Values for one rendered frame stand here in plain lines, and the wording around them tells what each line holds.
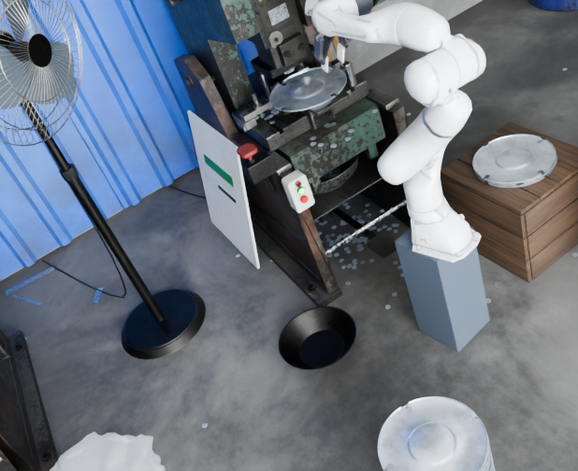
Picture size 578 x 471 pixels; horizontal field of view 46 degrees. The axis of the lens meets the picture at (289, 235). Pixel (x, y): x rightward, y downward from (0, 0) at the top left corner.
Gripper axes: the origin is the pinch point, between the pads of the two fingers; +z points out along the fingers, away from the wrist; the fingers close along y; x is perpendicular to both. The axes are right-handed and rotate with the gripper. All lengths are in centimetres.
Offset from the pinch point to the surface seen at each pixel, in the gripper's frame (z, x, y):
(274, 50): 8.7, 21.4, -8.8
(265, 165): 25.7, -5.8, -33.5
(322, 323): 78, -49, -41
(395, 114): 29.4, -14.5, 18.3
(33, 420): 98, -6, -153
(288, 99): 22.6, 10.4, -11.4
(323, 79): 22.3, 9.7, 3.7
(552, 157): 33, -61, 52
